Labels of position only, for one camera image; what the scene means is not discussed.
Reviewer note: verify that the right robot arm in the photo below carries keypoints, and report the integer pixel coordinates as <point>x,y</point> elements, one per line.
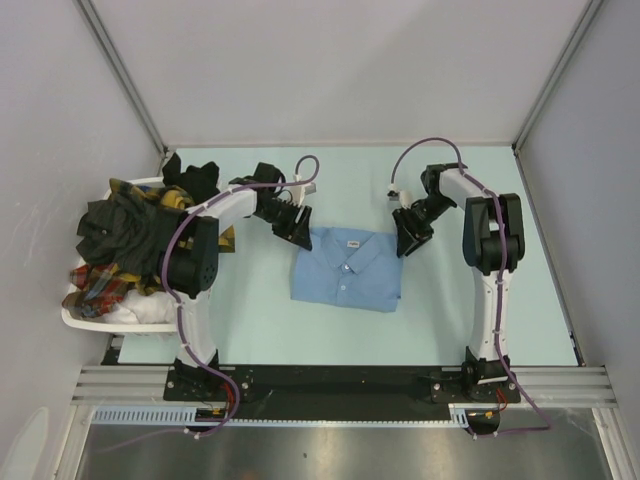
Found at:
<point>493,244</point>

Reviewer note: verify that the aluminium frame post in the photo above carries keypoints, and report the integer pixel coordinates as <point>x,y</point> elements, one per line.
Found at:
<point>579,32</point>
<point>91,16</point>

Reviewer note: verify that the yellow plaid shirt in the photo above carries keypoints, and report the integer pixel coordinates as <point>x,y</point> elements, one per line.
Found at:
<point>192,263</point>

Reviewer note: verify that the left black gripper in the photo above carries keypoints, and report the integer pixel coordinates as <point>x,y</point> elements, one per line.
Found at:
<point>297,232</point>

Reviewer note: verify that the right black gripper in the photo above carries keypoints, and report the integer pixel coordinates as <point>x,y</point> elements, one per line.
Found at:
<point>410,235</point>

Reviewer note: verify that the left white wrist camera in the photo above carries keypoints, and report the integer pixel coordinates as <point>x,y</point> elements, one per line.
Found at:
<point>301,190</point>

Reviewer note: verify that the black shirt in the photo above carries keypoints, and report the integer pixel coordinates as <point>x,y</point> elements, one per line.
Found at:
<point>187,189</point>

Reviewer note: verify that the white slotted cable duct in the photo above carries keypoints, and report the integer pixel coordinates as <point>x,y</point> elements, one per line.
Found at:
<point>203,417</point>

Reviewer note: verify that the white laundry basket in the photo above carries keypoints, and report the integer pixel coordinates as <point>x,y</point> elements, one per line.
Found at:
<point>143,287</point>

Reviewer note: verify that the red plaid shirt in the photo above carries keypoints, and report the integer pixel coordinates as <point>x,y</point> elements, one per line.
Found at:
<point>98,290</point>

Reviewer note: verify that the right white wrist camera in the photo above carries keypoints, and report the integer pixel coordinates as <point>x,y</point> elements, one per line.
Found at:
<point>402,197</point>

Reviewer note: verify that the white shirt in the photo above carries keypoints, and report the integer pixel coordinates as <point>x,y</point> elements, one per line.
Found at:
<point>136,309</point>

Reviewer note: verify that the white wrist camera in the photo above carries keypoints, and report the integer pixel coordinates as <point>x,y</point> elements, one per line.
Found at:
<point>402,197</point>
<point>301,190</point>

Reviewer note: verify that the left aluminium frame post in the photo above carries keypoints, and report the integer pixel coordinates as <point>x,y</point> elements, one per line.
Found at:
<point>91,16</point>

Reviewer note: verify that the light blue long sleeve shirt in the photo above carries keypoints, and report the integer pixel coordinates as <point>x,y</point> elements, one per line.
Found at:
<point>349,268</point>

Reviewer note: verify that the right aluminium frame post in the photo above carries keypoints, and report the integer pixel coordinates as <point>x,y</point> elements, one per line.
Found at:
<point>579,32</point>

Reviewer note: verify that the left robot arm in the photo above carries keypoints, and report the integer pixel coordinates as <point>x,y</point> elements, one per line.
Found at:
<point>197,360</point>

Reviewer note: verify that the dark grey striped shirt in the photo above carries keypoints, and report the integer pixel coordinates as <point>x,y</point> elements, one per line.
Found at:
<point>124,230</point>

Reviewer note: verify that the aluminium front rail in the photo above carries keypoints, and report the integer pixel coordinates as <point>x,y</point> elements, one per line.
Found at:
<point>549,387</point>

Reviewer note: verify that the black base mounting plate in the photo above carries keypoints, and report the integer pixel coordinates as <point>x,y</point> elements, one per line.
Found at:
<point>334,392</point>

